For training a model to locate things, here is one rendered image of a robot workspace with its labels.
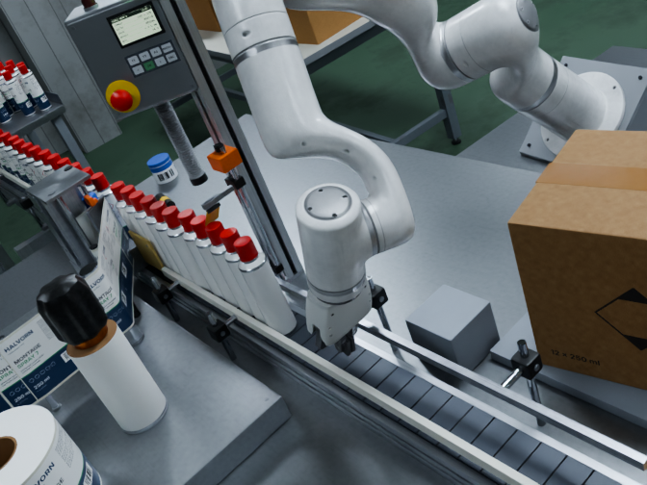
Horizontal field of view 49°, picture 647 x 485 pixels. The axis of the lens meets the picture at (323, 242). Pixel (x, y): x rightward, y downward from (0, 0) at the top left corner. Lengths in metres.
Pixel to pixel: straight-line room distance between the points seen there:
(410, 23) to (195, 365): 0.71
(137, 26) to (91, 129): 4.18
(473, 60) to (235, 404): 0.72
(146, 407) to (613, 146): 0.84
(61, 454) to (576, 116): 1.11
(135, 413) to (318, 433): 0.31
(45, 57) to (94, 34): 4.01
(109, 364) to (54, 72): 4.25
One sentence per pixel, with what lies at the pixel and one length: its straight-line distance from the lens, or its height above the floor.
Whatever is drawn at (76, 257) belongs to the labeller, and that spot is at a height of 0.96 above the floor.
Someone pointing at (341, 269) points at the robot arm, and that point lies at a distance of 0.93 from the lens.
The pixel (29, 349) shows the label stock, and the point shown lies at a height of 1.02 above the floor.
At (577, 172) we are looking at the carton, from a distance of 1.05.
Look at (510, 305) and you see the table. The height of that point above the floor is 0.83.
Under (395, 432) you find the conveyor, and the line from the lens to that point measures 1.09.
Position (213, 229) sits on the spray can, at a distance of 1.29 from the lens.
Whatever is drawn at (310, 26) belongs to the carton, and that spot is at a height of 0.86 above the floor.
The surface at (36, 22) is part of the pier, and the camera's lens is 5.29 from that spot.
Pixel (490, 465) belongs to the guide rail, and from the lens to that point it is 0.96.
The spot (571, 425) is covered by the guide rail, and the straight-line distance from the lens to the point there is 0.92.
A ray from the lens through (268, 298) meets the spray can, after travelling 1.25.
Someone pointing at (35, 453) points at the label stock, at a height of 1.02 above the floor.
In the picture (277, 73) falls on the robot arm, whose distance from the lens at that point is 0.93.
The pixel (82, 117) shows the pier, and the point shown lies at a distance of 5.43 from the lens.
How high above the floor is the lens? 1.68
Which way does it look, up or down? 32 degrees down
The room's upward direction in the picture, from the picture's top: 22 degrees counter-clockwise
